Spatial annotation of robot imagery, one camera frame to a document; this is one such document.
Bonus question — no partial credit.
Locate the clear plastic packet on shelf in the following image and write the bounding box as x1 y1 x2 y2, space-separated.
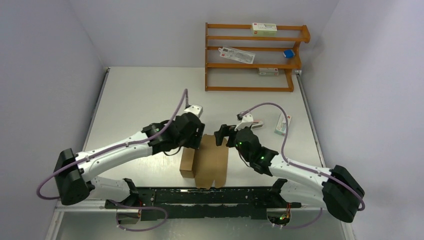
218 46 256 64

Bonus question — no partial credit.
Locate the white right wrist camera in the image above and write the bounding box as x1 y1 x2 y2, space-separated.
235 112 254 131

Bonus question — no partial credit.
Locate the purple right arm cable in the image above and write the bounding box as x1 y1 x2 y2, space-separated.
237 101 366 230

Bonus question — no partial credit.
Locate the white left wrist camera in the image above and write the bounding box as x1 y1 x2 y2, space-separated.
184 104 204 118

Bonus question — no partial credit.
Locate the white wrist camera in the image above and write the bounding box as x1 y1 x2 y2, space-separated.
184 104 204 118
235 112 254 131

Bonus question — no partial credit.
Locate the white flat box bottom shelf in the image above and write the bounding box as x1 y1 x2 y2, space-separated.
258 68 279 77

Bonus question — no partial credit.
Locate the brown cardboard box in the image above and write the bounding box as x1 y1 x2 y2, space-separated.
179 134 229 189

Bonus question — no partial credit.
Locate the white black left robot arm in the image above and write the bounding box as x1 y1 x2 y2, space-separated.
54 111 205 208

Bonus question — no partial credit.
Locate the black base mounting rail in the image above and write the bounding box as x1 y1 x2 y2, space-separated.
126 178 302 220

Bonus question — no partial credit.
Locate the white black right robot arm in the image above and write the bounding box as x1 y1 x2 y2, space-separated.
213 124 365 223

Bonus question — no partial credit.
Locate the blue small object on shelf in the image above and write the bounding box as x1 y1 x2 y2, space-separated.
283 49 296 59

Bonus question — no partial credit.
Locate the orange wooden shelf rack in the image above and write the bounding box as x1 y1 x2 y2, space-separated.
204 23 311 92

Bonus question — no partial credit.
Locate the white green box top shelf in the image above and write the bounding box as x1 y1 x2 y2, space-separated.
250 22 278 37

